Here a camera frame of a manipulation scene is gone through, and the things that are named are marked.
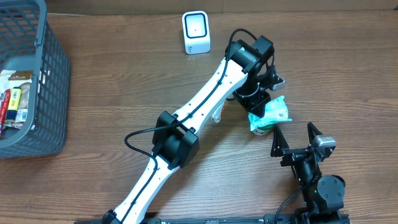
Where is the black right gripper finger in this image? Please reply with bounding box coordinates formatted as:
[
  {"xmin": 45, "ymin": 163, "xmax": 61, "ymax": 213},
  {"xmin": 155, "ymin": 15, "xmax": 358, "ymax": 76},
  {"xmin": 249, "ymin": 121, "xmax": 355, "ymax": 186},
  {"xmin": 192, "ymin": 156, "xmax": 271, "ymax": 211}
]
[
  {"xmin": 271, "ymin": 126, "xmax": 290, "ymax": 157},
  {"xmin": 307, "ymin": 122, "xmax": 323, "ymax": 146}
]

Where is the teal white snack packet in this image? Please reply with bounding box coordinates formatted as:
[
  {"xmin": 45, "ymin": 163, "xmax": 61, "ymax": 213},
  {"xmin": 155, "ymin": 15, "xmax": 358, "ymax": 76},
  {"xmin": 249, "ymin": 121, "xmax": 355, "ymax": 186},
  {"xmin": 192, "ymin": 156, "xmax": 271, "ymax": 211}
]
[{"xmin": 248, "ymin": 95, "xmax": 292, "ymax": 131}]

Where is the orange white small packet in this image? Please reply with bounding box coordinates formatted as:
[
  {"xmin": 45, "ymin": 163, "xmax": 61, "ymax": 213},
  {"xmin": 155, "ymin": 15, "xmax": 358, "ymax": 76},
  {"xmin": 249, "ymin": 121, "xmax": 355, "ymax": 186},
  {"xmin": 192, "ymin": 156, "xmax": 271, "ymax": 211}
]
[{"xmin": 210, "ymin": 102, "xmax": 224, "ymax": 123}]

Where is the yellow black tube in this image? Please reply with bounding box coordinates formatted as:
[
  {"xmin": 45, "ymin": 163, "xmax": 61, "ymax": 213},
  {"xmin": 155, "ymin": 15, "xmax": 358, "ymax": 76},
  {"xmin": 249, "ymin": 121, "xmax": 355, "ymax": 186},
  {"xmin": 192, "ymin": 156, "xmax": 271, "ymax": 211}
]
[{"xmin": 6, "ymin": 87, "xmax": 22, "ymax": 122}]

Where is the beige snack bag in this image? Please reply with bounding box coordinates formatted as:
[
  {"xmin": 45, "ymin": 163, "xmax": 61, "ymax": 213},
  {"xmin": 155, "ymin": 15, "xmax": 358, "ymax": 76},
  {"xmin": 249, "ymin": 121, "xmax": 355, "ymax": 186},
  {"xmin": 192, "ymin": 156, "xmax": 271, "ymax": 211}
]
[{"xmin": 1, "ymin": 70, "xmax": 33, "ymax": 129}]

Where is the red snack bar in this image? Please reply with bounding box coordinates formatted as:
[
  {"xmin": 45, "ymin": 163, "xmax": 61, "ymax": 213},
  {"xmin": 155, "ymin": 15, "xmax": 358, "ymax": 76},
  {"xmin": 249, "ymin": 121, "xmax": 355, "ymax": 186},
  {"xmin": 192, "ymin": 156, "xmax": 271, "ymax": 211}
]
[{"xmin": 1, "ymin": 89, "xmax": 11, "ymax": 130}]

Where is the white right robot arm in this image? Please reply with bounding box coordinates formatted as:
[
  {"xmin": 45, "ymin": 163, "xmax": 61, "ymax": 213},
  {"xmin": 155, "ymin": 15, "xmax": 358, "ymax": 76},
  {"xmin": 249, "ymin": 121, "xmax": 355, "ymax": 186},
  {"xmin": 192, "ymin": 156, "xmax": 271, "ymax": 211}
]
[{"xmin": 264, "ymin": 122, "xmax": 350, "ymax": 224}]

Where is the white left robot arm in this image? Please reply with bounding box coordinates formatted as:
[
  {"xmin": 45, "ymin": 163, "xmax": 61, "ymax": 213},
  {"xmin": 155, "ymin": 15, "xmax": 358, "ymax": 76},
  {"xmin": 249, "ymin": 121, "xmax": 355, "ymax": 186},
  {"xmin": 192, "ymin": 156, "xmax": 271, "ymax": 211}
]
[{"xmin": 102, "ymin": 36, "xmax": 274, "ymax": 223}]

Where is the white barcode scanner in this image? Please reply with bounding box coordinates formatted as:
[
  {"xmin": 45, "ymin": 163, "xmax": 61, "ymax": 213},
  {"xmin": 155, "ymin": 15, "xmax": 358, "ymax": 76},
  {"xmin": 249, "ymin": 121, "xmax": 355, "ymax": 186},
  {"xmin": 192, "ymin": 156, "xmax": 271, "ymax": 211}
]
[{"xmin": 182, "ymin": 11, "xmax": 211, "ymax": 55}]

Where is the green lid jar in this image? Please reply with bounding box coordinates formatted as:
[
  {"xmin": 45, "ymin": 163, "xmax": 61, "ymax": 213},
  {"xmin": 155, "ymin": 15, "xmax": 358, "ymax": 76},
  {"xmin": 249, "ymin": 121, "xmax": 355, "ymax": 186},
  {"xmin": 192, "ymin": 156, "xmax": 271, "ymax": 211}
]
[{"xmin": 252, "ymin": 124, "xmax": 274, "ymax": 136}]

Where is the grey plastic mesh basket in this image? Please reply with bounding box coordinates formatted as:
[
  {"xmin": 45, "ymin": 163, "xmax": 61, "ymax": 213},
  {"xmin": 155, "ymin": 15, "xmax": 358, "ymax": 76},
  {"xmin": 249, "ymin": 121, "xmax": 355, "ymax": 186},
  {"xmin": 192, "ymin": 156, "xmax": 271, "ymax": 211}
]
[{"xmin": 1, "ymin": 0, "xmax": 70, "ymax": 158}]

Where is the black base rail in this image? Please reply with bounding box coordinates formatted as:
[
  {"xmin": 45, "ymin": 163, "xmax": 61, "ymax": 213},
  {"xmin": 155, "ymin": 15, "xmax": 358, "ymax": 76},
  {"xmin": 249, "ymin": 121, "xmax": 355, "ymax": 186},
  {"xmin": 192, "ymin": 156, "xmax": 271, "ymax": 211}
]
[{"xmin": 75, "ymin": 214, "xmax": 351, "ymax": 224}]

